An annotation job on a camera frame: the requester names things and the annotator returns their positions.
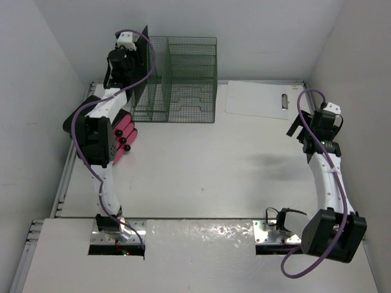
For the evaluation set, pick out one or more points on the white front cover board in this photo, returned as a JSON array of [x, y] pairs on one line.
[[180, 256]]

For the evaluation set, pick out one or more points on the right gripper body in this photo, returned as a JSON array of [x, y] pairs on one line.
[[303, 133]]

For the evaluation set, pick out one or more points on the black clipboard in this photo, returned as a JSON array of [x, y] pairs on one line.
[[141, 69]]

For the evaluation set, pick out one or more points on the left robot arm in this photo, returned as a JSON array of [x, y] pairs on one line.
[[109, 210]]

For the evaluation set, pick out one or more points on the small metal binder clip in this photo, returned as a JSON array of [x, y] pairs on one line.
[[284, 101]]

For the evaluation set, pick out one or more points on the white paper sheet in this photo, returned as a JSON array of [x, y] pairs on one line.
[[256, 99]]

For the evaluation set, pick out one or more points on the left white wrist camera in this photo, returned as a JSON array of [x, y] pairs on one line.
[[124, 40]]

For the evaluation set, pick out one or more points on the green wire mesh organizer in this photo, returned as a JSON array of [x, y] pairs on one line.
[[183, 85]]

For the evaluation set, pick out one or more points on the aluminium table edge rail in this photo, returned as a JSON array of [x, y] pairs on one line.
[[90, 89]]

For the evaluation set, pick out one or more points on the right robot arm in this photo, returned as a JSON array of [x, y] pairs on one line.
[[324, 159]]

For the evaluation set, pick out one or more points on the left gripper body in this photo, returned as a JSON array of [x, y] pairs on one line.
[[133, 60]]

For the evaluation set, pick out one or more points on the black pink drawer unit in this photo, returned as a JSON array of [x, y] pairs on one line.
[[122, 137]]

